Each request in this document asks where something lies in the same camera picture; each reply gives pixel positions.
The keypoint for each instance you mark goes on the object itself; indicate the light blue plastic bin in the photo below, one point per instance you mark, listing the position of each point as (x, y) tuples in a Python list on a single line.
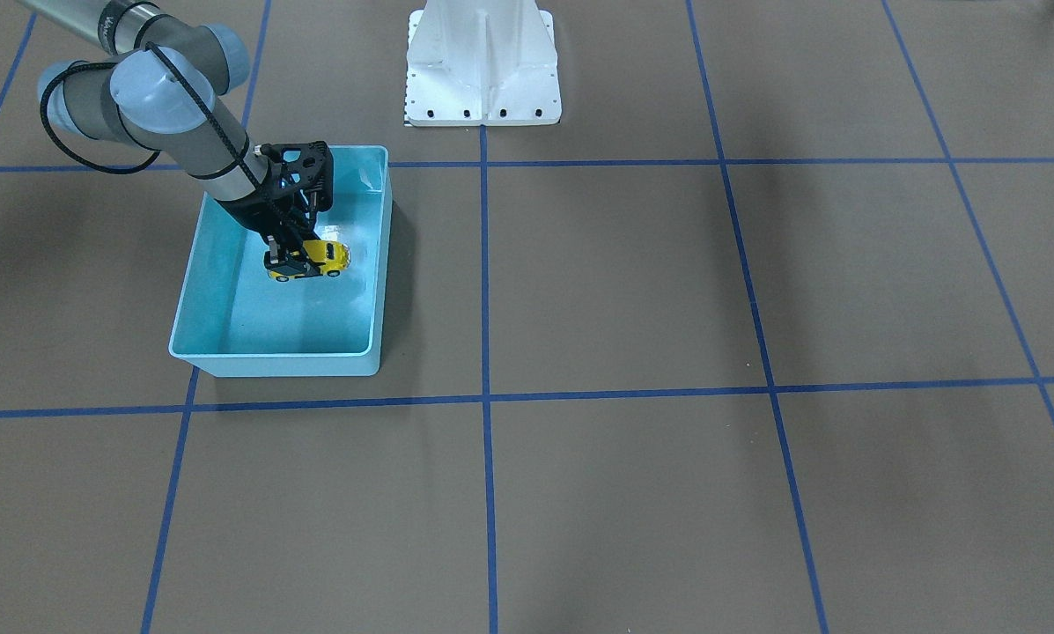
[(234, 320)]

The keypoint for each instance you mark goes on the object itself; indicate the yellow beetle toy car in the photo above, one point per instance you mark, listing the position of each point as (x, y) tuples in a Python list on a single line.
[(321, 258)]

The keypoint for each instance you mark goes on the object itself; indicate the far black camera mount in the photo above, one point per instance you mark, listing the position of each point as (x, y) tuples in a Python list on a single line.
[(300, 178)]

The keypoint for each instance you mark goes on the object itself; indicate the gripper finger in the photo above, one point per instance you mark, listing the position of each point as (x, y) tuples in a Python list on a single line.
[(277, 258), (305, 235)]

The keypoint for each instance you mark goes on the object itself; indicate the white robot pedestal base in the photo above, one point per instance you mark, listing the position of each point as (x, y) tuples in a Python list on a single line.
[(481, 63)]

